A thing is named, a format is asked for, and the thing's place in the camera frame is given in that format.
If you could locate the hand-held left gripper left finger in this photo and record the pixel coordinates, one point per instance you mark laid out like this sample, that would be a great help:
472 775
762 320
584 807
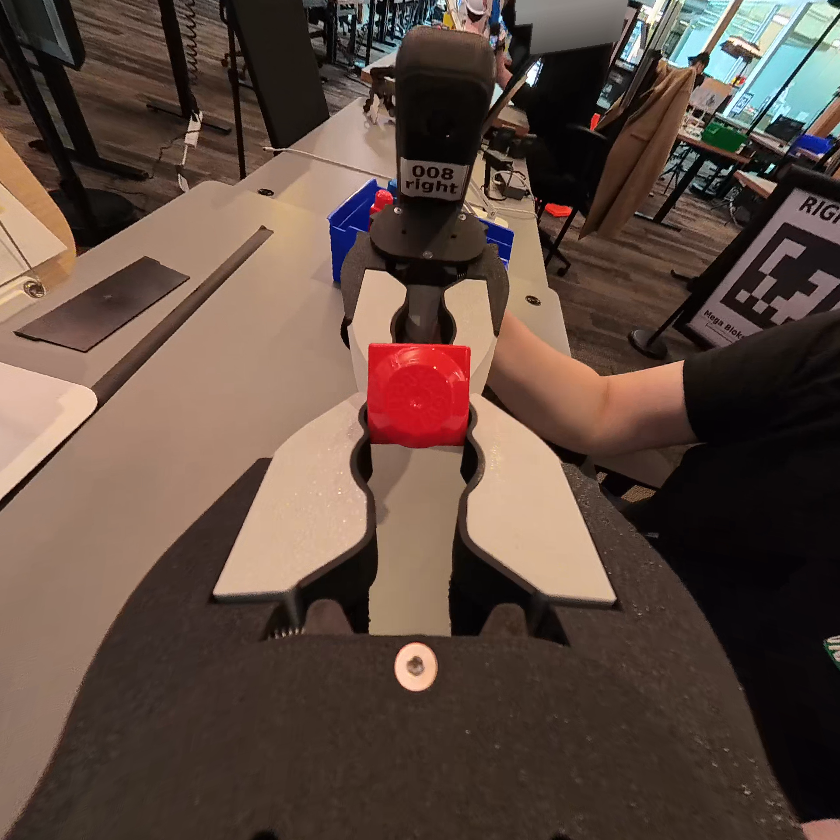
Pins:
289 525

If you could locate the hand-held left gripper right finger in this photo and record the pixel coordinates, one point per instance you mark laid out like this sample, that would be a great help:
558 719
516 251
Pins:
544 525

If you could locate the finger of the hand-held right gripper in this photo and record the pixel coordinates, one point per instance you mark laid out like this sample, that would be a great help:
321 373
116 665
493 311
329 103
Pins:
374 308
476 315

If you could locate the blue plastic bin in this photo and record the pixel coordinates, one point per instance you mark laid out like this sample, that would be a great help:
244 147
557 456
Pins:
348 229

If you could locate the red mega block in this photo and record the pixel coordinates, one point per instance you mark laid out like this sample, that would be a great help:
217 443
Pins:
380 202
420 394

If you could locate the person's right forearm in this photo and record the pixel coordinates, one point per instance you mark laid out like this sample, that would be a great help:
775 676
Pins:
577 400

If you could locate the black office chair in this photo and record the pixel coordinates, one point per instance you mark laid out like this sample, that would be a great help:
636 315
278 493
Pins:
571 177

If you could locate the brown coat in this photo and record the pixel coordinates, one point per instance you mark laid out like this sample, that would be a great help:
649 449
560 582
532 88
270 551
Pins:
643 151

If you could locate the person's black shirt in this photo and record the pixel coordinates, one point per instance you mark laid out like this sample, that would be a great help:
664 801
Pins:
774 492

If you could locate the wooden standing desk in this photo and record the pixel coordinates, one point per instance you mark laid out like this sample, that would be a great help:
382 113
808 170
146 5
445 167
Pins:
177 65

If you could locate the black rectangular pad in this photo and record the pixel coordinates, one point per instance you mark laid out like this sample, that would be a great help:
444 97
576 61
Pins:
105 302

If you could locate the green plastic bin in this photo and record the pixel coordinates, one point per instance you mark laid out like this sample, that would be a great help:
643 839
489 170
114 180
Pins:
722 138

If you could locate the black white pattern sign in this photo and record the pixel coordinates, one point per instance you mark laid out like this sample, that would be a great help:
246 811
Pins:
781 269

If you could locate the printed instruction sheet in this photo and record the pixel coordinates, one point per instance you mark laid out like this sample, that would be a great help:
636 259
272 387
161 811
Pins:
19 236

